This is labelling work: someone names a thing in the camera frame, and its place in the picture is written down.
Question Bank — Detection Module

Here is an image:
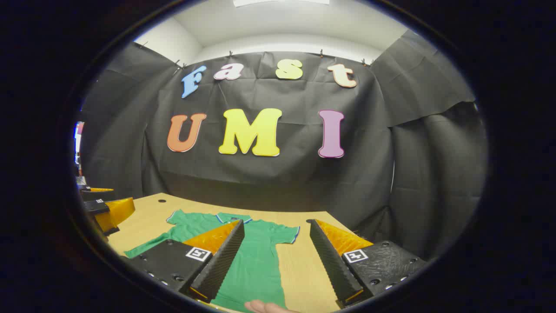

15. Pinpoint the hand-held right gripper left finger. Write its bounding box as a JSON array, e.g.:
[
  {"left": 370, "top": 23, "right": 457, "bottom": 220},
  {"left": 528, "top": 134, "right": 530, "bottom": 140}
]
[{"left": 124, "top": 219, "right": 246, "bottom": 304}]

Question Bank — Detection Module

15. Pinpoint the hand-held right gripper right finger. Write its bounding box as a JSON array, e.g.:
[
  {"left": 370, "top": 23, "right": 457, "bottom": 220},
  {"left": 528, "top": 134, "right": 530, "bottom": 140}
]
[{"left": 309, "top": 219, "right": 430, "bottom": 308}]

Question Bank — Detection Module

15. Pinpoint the green T-shirt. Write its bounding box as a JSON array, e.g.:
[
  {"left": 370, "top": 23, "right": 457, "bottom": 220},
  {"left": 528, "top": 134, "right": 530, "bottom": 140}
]
[{"left": 124, "top": 210, "right": 301, "bottom": 313}]

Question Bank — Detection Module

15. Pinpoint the computer monitor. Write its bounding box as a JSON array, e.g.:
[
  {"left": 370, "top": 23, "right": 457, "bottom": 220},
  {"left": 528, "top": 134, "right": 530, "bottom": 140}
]
[{"left": 74, "top": 122, "right": 86, "bottom": 174}]

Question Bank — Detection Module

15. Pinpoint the black backdrop cloth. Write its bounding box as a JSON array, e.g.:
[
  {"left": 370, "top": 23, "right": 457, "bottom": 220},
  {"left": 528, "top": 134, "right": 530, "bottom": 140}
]
[{"left": 78, "top": 30, "right": 489, "bottom": 261}]

